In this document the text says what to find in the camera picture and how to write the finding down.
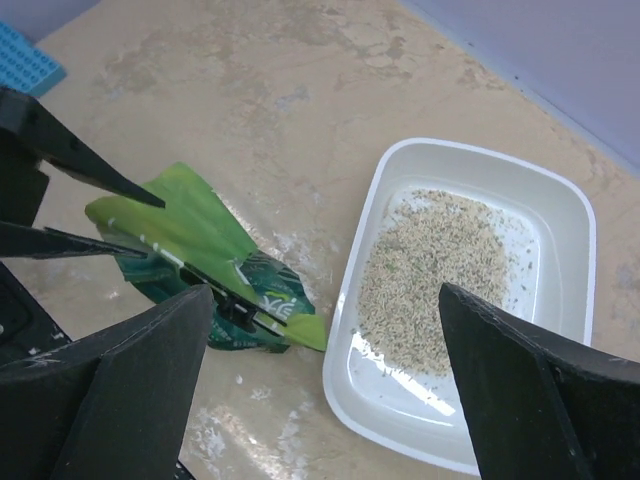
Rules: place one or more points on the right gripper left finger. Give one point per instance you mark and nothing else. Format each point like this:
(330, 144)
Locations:
(112, 405)

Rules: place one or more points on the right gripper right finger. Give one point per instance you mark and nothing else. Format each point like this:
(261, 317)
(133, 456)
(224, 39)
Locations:
(539, 405)

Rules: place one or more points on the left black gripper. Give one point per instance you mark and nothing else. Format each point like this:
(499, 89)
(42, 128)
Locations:
(29, 134)

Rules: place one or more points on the black bag clip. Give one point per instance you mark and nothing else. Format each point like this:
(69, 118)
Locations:
(233, 307)

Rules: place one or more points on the green litter bag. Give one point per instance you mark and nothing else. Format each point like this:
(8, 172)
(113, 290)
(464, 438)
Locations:
(197, 228)

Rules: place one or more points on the white litter box tray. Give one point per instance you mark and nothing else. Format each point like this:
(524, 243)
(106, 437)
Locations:
(548, 228)

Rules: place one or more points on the cat litter pile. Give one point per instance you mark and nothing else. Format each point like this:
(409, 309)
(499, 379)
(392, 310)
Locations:
(433, 238)

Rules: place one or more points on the blue perforated block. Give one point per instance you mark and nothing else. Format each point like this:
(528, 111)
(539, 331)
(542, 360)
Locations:
(24, 67)

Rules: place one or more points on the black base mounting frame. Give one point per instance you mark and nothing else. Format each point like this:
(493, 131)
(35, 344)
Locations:
(26, 328)

